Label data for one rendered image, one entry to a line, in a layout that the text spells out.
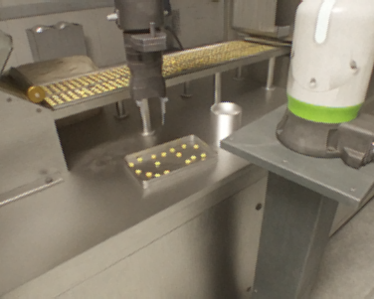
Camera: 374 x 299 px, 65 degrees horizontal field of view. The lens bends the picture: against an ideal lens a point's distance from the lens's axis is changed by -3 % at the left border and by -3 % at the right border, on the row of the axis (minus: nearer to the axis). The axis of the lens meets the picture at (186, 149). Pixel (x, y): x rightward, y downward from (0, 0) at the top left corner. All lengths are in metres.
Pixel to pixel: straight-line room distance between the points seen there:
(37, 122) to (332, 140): 0.57
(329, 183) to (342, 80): 0.16
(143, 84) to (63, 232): 0.32
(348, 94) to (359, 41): 0.08
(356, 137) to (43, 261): 0.55
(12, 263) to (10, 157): 0.23
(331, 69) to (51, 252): 0.54
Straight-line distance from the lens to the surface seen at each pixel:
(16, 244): 0.62
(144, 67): 0.62
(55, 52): 4.09
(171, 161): 0.73
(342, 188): 0.50
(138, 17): 0.59
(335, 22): 0.49
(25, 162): 0.73
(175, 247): 0.70
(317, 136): 0.55
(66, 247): 0.58
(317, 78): 0.51
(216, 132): 0.78
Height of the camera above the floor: 1.20
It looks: 31 degrees down
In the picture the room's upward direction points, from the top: 2 degrees counter-clockwise
